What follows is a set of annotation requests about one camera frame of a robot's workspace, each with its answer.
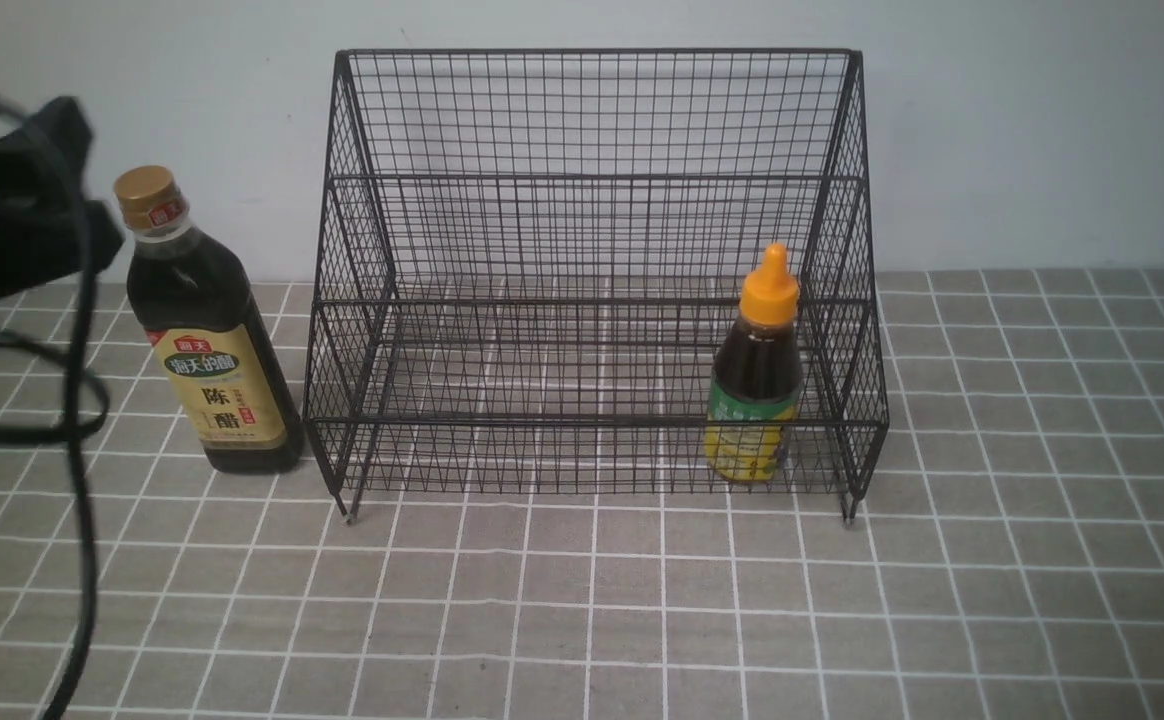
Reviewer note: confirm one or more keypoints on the grey checkered tablecloth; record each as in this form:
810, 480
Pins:
1007, 563

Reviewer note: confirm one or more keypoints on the dark vinegar bottle gold cap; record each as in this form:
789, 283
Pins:
193, 298

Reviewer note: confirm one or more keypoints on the orange-capped seasoning sauce bottle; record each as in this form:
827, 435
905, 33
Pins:
757, 375

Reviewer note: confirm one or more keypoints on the black wire mesh shelf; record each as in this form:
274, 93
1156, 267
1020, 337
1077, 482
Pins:
529, 258

